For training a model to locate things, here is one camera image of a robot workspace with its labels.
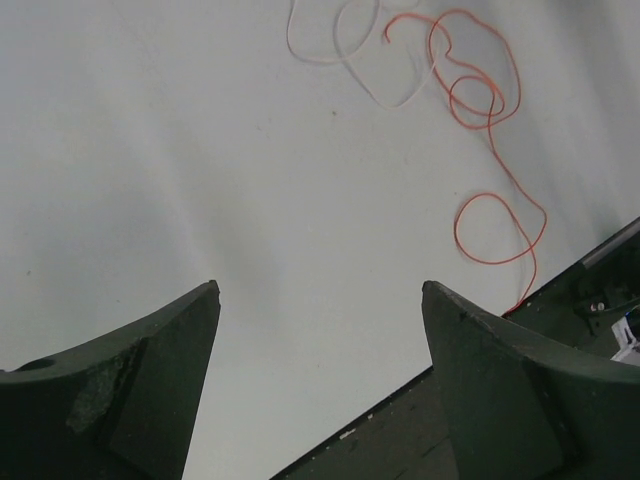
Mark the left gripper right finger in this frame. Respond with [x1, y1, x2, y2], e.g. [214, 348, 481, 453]
[422, 281, 639, 479]

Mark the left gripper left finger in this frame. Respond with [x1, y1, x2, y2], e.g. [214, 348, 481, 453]
[1, 281, 220, 479]

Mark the white translucent cable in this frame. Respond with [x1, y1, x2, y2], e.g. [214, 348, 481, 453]
[287, 0, 444, 110]

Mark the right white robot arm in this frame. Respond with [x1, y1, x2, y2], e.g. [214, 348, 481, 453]
[611, 307, 640, 367]

